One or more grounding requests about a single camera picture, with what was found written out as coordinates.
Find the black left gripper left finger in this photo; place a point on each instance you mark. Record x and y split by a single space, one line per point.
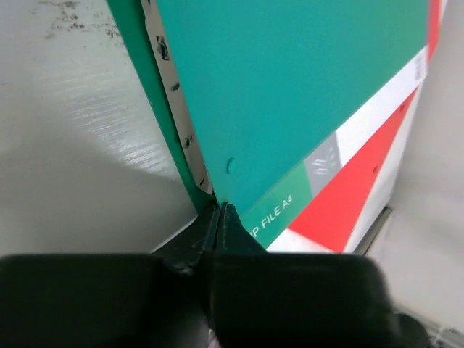
109 300

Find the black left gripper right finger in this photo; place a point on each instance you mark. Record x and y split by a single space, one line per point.
262 299

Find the red file folder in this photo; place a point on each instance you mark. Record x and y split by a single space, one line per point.
366 64

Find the green clip file folder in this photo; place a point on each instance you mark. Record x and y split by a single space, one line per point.
226 82

